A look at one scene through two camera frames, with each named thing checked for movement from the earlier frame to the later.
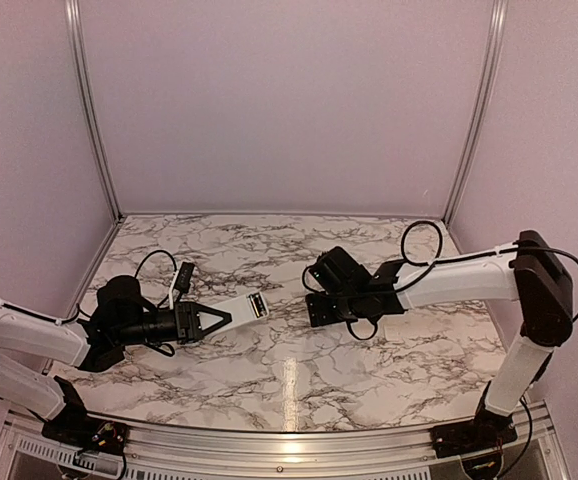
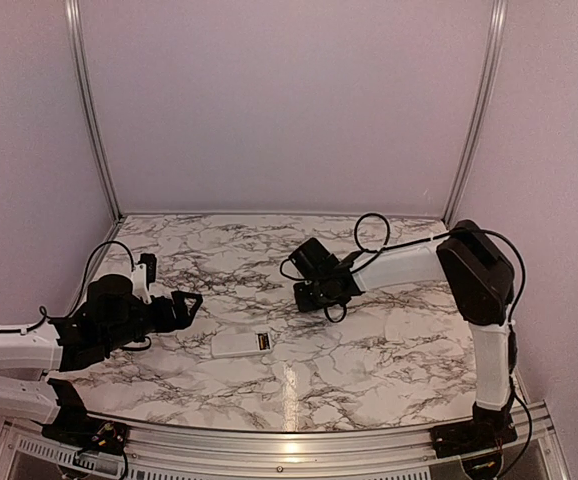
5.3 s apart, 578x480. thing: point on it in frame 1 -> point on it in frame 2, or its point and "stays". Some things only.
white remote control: (243, 310) -> (237, 344)
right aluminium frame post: (483, 110) stays
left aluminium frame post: (73, 14) stays
